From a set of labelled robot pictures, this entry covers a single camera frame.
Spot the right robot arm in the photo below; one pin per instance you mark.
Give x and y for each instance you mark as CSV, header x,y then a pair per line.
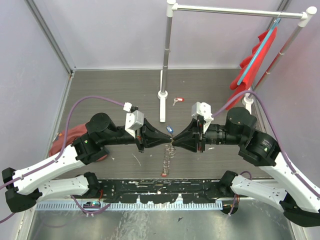
x,y
297,198

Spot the red cloth on hanger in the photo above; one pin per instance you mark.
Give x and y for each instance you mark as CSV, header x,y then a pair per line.
x,y
253,70

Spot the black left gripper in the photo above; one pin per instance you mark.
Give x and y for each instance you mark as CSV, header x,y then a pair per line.
x,y
153,137

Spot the white clothes rack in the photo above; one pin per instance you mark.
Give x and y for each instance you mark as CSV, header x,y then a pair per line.
x,y
172,6

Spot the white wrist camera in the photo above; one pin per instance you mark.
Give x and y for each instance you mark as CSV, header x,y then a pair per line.
x,y
202,109
134,119

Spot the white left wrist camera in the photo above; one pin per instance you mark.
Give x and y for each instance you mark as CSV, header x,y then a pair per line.
x,y
134,119

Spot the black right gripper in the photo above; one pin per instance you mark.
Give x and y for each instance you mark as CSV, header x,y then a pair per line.
x,y
190,135

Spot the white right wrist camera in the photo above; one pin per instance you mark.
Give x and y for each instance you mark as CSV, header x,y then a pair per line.
x,y
202,109

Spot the metal disc with keyrings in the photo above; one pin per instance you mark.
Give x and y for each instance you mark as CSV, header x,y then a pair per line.
x,y
169,154

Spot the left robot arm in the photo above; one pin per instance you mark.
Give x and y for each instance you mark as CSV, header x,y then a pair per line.
x,y
26,187

